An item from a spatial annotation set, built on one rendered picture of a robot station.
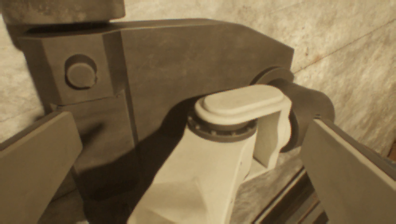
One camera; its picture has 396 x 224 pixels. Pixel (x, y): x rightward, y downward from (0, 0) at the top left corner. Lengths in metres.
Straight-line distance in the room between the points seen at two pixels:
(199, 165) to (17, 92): 0.47
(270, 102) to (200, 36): 0.20
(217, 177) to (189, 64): 0.26
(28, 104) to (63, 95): 0.25
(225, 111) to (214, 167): 0.10
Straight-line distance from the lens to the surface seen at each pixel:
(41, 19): 0.38
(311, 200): 1.47
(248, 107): 0.39
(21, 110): 0.64
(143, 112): 0.47
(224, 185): 0.30
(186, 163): 0.32
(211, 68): 0.50
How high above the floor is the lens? 0.57
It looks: 50 degrees down
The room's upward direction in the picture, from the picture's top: 133 degrees clockwise
